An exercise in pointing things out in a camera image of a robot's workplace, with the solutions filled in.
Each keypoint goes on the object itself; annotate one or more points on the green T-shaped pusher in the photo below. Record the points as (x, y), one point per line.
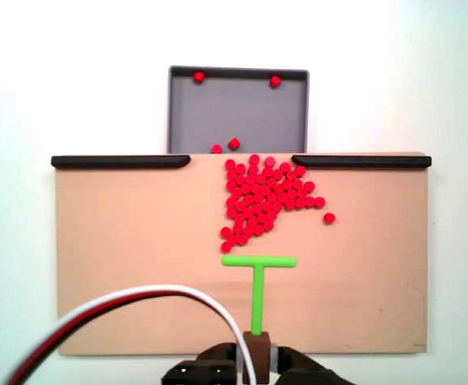
(257, 297)

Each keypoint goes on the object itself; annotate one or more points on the red round granule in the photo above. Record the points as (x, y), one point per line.
(231, 202)
(245, 188)
(238, 229)
(287, 184)
(271, 182)
(240, 206)
(226, 246)
(285, 167)
(249, 230)
(262, 217)
(329, 218)
(234, 143)
(291, 194)
(290, 204)
(278, 189)
(254, 159)
(253, 169)
(269, 161)
(250, 179)
(240, 168)
(239, 219)
(231, 211)
(319, 201)
(300, 203)
(267, 171)
(300, 171)
(216, 149)
(242, 239)
(259, 229)
(310, 201)
(231, 185)
(236, 194)
(252, 221)
(302, 193)
(277, 173)
(266, 206)
(269, 225)
(233, 239)
(291, 175)
(247, 213)
(265, 188)
(255, 189)
(297, 184)
(230, 164)
(282, 197)
(240, 179)
(231, 174)
(259, 197)
(248, 199)
(261, 178)
(256, 208)
(198, 76)
(272, 215)
(271, 197)
(226, 232)
(275, 81)
(277, 206)
(309, 186)

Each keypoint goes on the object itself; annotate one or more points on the tan flat board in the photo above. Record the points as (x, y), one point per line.
(338, 280)

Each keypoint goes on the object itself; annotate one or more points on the grey plastic tray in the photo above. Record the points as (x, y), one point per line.
(237, 112)

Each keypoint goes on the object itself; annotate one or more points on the black edge rail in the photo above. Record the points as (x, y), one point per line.
(117, 161)
(362, 162)

